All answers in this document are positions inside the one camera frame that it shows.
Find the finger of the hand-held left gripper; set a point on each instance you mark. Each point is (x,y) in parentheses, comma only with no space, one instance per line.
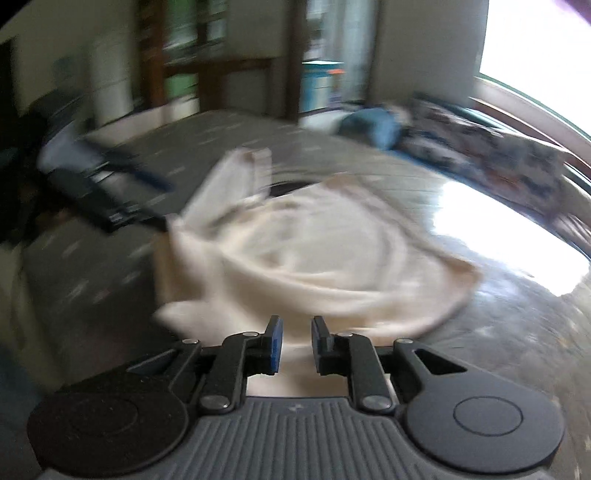
(111,207)
(138,168)

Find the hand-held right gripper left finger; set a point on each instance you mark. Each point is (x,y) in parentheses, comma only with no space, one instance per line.
(275,344)

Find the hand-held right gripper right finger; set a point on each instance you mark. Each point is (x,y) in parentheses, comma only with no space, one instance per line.
(316,344)

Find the cream garment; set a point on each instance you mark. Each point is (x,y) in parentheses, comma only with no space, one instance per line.
(300,258)

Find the wooden counter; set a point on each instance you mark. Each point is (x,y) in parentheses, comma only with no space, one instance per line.
(221,69)

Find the wooden shelf cabinet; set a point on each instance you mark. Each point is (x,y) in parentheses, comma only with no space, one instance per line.
(184,41)

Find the blue and white cabinet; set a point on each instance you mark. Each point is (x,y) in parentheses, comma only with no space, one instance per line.
(318,87)

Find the butterfly print cushion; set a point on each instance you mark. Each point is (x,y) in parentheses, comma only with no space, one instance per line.
(526,166)
(443,134)

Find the window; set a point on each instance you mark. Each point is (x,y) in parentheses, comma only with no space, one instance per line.
(540,55)

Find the wooden door frame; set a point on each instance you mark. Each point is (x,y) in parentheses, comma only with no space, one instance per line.
(295,60)

